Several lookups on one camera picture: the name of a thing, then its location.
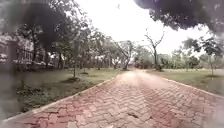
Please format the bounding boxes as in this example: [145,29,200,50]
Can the pale concrete kerb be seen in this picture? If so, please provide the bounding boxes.
[156,75,224,100]
[0,77,118,125]

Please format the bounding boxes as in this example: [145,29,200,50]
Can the row of trees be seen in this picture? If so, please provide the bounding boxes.
[133,0,224,77]
[0,0,138,83]

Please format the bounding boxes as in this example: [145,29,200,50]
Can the bare branched tree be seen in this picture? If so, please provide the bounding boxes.
[143,29,166,72]

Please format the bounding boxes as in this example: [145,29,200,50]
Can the building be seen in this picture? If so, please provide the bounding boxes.
[0,34,48,72]

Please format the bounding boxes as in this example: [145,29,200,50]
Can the grass verge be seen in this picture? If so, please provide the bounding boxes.
[0,67,125,121]
[146,68,224,96]

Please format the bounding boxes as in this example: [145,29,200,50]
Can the red brick path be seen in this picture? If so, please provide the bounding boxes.
[0,69,224,128]

